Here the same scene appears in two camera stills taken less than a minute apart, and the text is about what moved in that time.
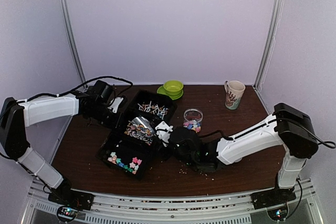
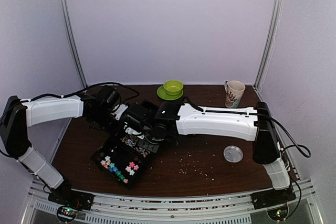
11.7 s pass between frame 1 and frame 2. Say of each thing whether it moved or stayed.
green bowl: stayed
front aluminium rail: stayed
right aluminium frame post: stayed
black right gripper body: moved
